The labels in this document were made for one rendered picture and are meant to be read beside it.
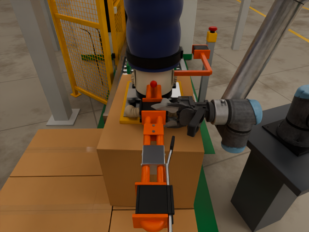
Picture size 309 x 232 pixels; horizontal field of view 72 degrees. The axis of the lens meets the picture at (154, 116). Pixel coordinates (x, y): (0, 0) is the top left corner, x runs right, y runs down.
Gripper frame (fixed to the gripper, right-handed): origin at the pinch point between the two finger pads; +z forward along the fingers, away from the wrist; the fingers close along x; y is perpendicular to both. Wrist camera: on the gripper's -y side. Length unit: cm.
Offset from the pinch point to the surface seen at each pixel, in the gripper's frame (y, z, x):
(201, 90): 118, -47, -61
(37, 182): 11, 62, -54
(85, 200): 0, 34, -54
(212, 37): 117, -49, -11
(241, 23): 344, -161, -59
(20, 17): 130, 107, 1
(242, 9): 344, -157, -36
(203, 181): 48, -42, -108
